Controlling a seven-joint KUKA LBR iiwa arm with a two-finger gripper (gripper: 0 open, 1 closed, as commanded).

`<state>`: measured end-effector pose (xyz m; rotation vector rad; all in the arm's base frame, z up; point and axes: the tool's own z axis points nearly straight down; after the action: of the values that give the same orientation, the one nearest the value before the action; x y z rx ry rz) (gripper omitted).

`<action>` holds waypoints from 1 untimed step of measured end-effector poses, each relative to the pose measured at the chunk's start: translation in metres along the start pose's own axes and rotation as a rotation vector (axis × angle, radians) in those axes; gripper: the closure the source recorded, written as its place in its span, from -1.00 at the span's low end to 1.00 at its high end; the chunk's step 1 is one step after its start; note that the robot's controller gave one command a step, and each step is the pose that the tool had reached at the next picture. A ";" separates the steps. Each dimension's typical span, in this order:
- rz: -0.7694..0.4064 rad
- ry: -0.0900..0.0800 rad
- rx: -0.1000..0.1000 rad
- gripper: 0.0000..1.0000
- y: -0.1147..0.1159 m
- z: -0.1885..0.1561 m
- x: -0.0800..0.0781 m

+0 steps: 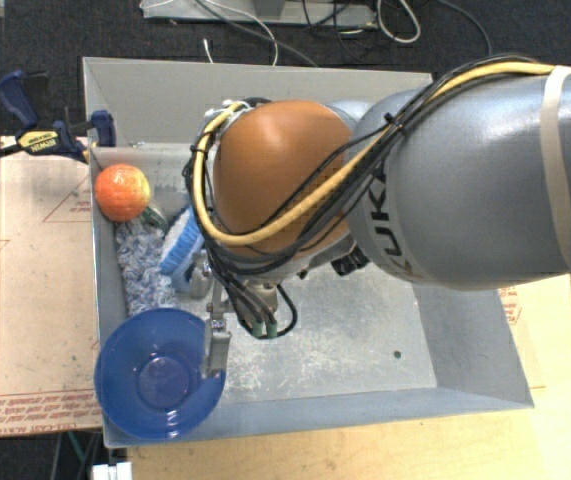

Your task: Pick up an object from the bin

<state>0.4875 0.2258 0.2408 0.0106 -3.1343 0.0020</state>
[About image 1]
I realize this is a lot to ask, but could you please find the small green glass object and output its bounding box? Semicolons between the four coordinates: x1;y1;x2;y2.
143;204;170;231

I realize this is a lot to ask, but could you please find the brown cardboard board red print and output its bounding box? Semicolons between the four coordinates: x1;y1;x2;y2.
0;135;571;439

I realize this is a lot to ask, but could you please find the blue plastic bowl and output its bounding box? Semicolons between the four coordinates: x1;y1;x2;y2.
93;307;228;442

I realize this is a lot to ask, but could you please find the blue and white woolly cloth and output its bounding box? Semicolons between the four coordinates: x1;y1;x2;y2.
113;219;178;318

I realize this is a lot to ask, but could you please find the orange-red toy apple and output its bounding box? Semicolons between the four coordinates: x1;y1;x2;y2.
93;163;153;224

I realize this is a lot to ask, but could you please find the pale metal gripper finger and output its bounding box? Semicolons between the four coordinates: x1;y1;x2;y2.
184;262;212;299
201;317;232;375

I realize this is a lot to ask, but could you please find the blue and white brush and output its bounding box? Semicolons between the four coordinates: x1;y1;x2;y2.
158;206;207;277

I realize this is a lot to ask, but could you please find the grey metal bin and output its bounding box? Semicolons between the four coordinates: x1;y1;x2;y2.
82;56;535;450

